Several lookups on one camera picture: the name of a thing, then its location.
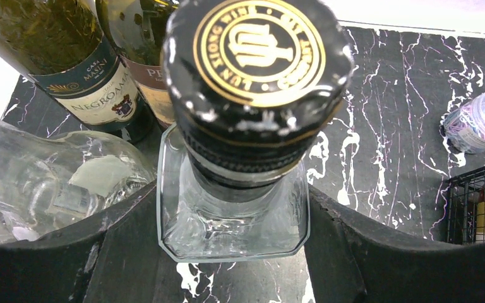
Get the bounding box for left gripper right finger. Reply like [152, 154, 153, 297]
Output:
[304, 187, 485, 302]

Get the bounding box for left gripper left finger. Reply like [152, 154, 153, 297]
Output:
[0, 183, 182, 302]

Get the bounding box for clear bottle white gold label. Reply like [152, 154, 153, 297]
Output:
[0, 120, 156, 241]

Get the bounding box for clear bottle black gold label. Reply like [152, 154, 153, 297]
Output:
[157, 1, 354, 263]

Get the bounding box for dark green white-label wine bottle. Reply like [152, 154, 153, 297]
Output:
[0, 1, 155, 143]

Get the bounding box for green silver-foil wine bottle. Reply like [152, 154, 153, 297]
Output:
[95, 0, 179, 130]

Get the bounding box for small clear plastic cup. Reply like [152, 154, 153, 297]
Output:
[442, 92, 485, 154]

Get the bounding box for black wire wine rack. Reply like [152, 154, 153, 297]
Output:
[445, 166, 485, 245]

